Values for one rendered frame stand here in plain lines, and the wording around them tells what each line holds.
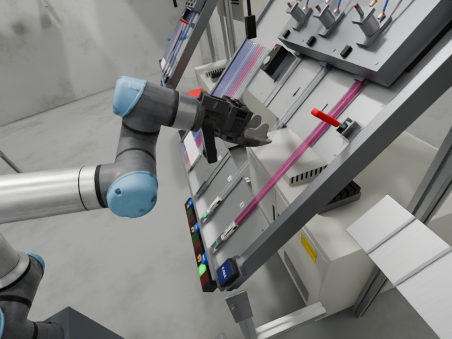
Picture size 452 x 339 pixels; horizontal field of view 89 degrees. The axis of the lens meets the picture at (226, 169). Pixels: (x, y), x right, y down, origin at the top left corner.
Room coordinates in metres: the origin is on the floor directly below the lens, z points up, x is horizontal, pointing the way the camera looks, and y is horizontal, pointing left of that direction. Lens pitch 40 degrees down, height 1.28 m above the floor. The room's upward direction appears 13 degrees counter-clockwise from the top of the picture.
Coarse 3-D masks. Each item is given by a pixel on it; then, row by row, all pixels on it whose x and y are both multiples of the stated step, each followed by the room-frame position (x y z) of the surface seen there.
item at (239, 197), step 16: (224, 144) 0.64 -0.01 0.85; (224, 160) 0.58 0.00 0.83; (208, 176) 0.59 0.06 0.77; (224, 176) 0.52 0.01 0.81; (208, 192) 0.53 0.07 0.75; (240, 192) 0.42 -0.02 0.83; (208, 208) 0.48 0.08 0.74; (224, 208) 0.43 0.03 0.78; (240, 208) 0.38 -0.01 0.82; (256, 208) 0.35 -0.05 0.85; (208, 224) 0.43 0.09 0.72; (224, 224) 0.38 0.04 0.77; (240, 224) 0.35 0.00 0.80; (256, 224) 0.31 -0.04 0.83; (240, 240) 0.31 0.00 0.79; (224, 256) 0.31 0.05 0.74
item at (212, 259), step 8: (184, 160) 0.76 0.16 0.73; (184, 168) 0.72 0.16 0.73; (192, 176) 0.67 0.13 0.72; (192, 184) 0.61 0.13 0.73; (192, 192) 0.57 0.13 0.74; (192, 200) 0.53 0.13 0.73; (200, 208) 0.50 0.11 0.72; (200, 216) 0.46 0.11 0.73; (200, 224) 0.43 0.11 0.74; (200, 232) 0.40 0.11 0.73; (208, 232) 0.40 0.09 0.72; (208, 240) 0.37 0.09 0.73; (208, 248) 0.34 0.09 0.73; (208, 256) 0.32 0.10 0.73; (216, 264) 0.30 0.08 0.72; (216, 272) 0.27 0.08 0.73
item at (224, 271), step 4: (224, 264) 0.25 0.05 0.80; (228, 264) 0.25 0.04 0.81; (220, 268) 0.25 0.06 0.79; (224, 268) 0.25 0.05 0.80; (228, 268) 0.24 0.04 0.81; (220, 272) 0.24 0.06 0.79; (224, 272) 0.24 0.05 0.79; (228, 272) 0.23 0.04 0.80; (220, 276) 0.24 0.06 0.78; (224, 276) 0.23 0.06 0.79; (228, 276) 0.23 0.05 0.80; (220, 280) 0.23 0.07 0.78; (224, 280) 0.22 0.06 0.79
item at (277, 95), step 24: (288, 0) 0.88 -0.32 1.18; (264, 24) 0.93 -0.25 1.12; (288, 48) 0.69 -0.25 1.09; (432, 48) 0.35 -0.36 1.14; (264, 72) 0.72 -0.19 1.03; (288, 72) 0.62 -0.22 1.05; (312, 72) 0.54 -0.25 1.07; (336, 72) 0.47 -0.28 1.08; (264, 96) 0.63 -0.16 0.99; (288, 96) 0.54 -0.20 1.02; (312, 96) 0.48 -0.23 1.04; (336, 96) 0.42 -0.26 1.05; (360, 96) 0.38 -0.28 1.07; (384, 96) 0.34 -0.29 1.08; (288, 120) 0.48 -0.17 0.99; (312, 120) 0.42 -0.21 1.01; (360, 120) 0.34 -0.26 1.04; (312, 144) 0.37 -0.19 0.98; (336, 144) 0.33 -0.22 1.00
